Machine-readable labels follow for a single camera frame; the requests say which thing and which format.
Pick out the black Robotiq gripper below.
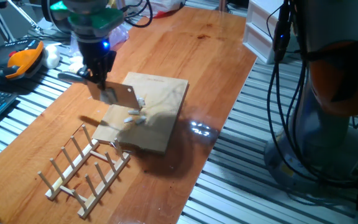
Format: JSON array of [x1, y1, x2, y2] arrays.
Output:
[[77, 39, 117, 91]]

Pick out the steel cleaver knife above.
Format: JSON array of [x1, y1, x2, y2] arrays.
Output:
[[57, 71, 141, 110]]

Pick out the large white radish lump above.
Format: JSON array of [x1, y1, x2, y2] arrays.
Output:
[[42, 45, 61, 70]]

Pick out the clear plastic bag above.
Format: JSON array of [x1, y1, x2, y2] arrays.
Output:
[[70, 24, 130, 57]]

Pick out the orange black teach pendant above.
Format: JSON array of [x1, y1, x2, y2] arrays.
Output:
[[0, 39, 45, 85]]

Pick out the wooden cutting board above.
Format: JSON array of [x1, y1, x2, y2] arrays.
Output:
[[91, 72, 189, 155]]

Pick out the black round device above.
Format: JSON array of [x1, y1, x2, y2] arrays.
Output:
[[40, 0, 74, 34]]

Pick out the wooden peg dish rack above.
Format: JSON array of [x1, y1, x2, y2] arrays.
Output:
[[37, 123, 132, 218]]

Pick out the white red-printed plastic bag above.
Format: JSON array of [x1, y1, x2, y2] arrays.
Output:
[[141, 0, 186, 18]]

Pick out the white drawer box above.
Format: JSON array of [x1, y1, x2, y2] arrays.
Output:
[[242, 0, 295, 65]]

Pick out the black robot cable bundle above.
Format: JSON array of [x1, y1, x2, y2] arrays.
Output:
[[116, 0, 358, 190]]

